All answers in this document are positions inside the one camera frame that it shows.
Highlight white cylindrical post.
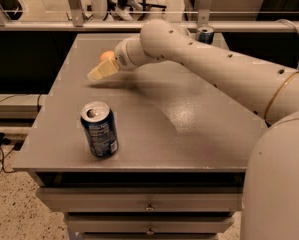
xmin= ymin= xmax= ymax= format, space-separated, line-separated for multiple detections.
xmin=90 ymin=0 xmax=113 ymax=21

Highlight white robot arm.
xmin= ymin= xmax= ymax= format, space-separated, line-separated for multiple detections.
xmin=88 ymin=20 xmax=299 ymax=240

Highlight orange fruit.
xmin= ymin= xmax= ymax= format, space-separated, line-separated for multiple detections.
xmin=100 ymin=51 xmax=115 ymax=62

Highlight grey drawer cabinet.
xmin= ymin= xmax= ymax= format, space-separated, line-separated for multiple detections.
xmin=14 ymin=34 xmax=266 ymax=240

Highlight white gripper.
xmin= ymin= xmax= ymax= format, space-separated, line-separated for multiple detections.
xmin=87 ymin=40 xmax=139 ymax=80

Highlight person's white shoes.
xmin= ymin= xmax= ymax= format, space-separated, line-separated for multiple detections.
xmin=114 ymin=0 xmax=143 ymax=21

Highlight upper drawer knob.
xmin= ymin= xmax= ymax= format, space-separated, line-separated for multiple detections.
xmin=145 ymin=202 xmax=155 ymax=212

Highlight lower drawer knob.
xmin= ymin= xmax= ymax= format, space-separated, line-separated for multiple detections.
xmin=146 ymin=228 xmax=155 ymax=236

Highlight red bull can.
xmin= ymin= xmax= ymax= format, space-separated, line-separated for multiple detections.
xmin=196 ymin=25 xmax=214 ymax=44

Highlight drawer knob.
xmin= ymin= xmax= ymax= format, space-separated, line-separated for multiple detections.
xmin=146 ymin=228 xmax=155 ymax=236
xmin=145 ymin=202 xmax=155 ymax=212

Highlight blue pepsi can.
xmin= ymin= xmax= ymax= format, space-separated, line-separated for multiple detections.
xmin=80 ymin=101 xmax=118 ymax=158

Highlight metal railing bar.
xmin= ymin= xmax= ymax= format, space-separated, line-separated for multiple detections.
xmin=0 ymin=20 xmax=299 ymax=32

